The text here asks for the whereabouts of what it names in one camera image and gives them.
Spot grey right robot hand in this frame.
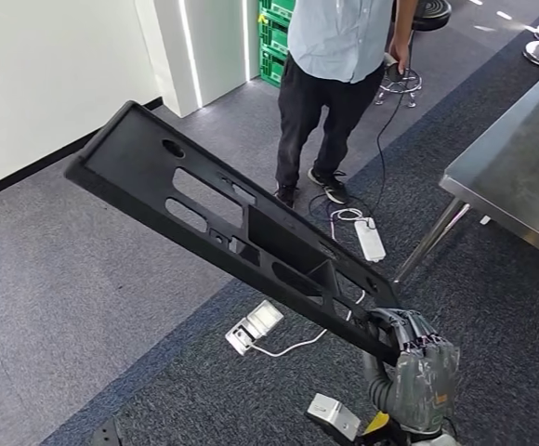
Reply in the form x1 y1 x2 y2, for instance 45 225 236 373
364 307 462 436

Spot person's left hand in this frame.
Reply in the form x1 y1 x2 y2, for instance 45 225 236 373
387 36 413 76

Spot black handheld controller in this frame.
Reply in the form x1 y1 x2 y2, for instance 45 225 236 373
383 52 408 85

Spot black plastic panel part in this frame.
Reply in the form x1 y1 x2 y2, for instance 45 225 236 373
64 99 404 368

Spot steel workbench table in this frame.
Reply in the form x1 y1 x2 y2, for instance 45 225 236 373
392 61 539 288

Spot black round stool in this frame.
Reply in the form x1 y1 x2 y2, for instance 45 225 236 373
374 0 454 110

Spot yellow floor tape strip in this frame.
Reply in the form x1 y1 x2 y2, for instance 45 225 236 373
362 410 392 437

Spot person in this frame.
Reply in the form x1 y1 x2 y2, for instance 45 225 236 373
274 0 420 211

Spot white power strip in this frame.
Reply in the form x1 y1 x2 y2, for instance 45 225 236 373
353 216 387 265

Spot green plastic crate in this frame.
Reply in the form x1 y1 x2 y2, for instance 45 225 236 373
257 14 292 58
259 47 287 88
260 0 296 23

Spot silver floor outlet box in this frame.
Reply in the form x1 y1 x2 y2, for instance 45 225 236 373
224 298 285 359

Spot black right wrist cables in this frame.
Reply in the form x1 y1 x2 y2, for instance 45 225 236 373
352 425 414 446

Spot black controller cable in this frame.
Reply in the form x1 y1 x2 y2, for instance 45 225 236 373
306 78 408 230

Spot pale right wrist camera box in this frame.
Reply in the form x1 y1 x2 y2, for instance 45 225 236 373
306 391 363 444

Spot white power cable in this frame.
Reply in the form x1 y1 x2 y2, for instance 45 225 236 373
250 206 369 361

